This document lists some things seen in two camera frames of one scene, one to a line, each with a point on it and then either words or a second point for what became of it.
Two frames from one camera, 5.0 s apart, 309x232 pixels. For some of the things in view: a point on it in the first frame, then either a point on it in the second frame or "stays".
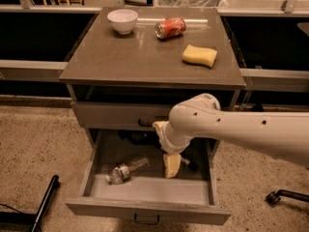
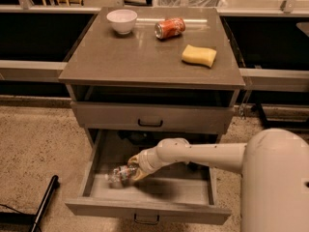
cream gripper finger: x=159 y=127 to x=137 y=157
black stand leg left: x=44 y=202 stays
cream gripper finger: x=171 y=163 to x=136 y=176
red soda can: x=169 y=28 stays
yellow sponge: x=200 y=55 stays
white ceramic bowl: x=123 y=19 stays
